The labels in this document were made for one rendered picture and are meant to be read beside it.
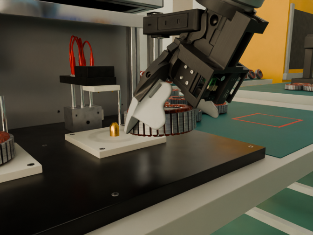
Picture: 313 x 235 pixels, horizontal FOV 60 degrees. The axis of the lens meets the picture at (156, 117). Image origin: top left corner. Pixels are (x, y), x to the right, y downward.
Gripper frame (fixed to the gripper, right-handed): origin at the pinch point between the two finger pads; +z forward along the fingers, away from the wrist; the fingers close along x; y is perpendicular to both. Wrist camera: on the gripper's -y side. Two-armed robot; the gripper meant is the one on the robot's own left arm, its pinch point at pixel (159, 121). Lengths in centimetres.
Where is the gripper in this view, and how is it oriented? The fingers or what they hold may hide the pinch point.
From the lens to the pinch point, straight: 42.8
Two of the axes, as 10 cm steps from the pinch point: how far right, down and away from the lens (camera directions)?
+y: 5.5, 6.2, -5.5
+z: -3.2, 7.7, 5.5
